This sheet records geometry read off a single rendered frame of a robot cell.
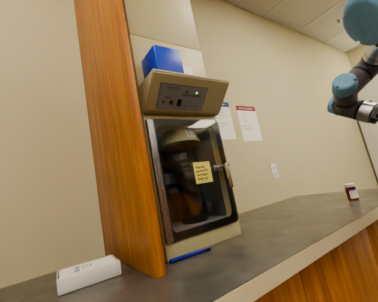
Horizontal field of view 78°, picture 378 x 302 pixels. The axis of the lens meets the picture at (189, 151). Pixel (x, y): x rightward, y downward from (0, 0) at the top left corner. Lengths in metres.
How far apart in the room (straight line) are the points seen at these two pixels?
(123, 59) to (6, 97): 0.61
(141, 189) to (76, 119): 0.64
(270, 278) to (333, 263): 0.32
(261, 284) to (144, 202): 0.32
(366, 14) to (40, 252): 1.20
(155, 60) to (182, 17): 0.41
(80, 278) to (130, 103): 0.48
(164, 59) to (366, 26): 0.52
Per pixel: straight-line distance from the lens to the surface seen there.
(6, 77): 1.25
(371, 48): 0.99
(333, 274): 0.86
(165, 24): 1.05
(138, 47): 0.92
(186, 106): 0.84
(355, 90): 1.01
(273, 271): 0.59
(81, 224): 1.11
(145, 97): 0.77
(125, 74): 0.72
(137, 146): 0.64
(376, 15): 0.65
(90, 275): 0.75
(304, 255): 0.69
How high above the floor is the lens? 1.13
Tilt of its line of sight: 10 degrees up
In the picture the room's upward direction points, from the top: 11 degrees counter-clockwise
